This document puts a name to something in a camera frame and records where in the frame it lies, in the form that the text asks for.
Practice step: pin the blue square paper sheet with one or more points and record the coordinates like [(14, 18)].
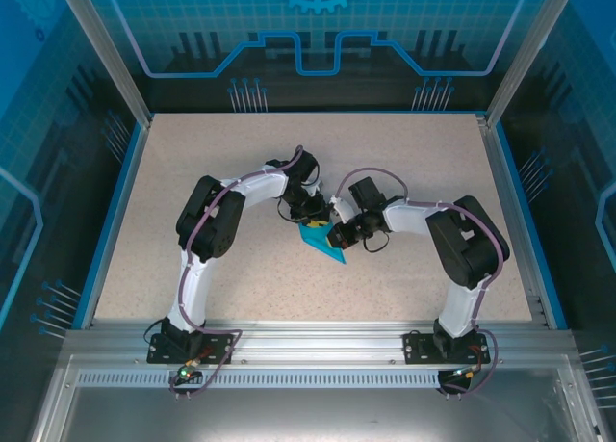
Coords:
[(317, 240)]

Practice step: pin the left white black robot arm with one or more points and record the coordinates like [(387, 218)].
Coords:
[(207, 220)]

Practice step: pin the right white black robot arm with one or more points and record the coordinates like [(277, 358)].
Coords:
[(467, 244)]

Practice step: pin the blue table edge strip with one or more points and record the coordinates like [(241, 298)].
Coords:
[(126, 172)]

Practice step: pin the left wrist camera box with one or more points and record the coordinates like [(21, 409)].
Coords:
[(313, 189)]

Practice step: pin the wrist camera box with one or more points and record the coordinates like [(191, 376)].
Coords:
[(342, 208), (313, 189)]

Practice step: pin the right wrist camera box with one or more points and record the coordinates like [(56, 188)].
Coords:
[(342, 208)]

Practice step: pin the aluminium frame rail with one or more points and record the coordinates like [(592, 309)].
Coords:
[(317, 341)]

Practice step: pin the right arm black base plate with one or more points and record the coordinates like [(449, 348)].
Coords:
[(414, 350)]

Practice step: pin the aluminium side rail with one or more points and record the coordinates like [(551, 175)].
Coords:
[(500, 172)]

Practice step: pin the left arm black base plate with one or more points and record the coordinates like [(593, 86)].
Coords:
[(156, 357)]

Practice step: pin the aluminium frame post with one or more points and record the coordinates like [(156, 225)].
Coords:
[(107, 52), (529, 52)]

